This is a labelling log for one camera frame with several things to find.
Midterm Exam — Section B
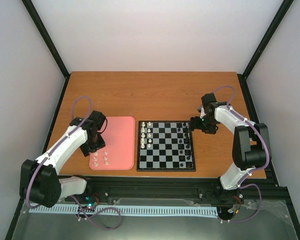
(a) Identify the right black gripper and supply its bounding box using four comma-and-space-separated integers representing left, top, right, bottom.
188, 115, 217, 135

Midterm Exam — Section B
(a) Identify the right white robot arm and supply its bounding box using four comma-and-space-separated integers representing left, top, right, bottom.
190, 92, 271, 191

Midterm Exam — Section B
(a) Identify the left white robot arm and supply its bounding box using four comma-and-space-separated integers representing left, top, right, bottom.
19, 110, 108, 209

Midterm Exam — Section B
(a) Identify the black king piece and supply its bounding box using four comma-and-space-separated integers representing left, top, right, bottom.
184, 138, 190, 144

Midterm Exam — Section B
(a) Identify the pink plastic tray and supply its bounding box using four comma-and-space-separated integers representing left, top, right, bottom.
89, 116, 136, 171

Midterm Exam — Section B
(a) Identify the black white chessboard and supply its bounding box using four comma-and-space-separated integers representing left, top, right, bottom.
136, 120, 196, 172

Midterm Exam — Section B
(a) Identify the black aluminium frame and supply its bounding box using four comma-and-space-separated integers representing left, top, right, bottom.
4, 0, 300, 240

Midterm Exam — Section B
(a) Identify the light blue cable duct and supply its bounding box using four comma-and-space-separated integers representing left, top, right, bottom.
29, 204, 218, 218

